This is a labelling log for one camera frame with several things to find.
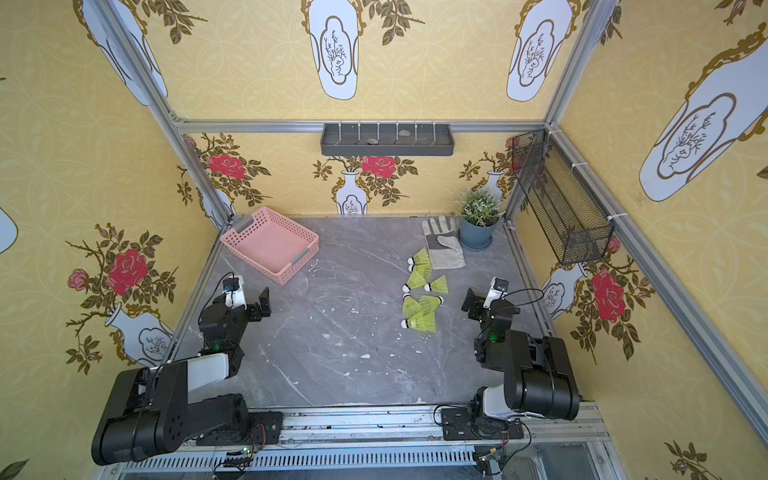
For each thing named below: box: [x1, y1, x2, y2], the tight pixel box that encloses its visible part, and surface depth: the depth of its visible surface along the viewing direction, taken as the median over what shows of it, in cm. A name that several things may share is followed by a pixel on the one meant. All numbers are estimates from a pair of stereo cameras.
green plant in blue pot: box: [454, 188, 505, 250], surface depth 105 cm
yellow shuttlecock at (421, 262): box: [407, 247, 432, 272], surface depth 106 cm
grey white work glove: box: [421, 215, 466, 270], surface depth 113 cm
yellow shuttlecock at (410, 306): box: [402, 293, 422, 319], surface depth 96 cm
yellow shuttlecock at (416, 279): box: [402, 264, 427, 293], surface depth 100 cm
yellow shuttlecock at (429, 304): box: [418, 295, 444, 315], surface depth 96 cm
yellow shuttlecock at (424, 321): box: [400, 311, 437, 333], surface depth 91 cm
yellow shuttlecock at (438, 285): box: [424, 274, 449, 295], surface depth 100 cm
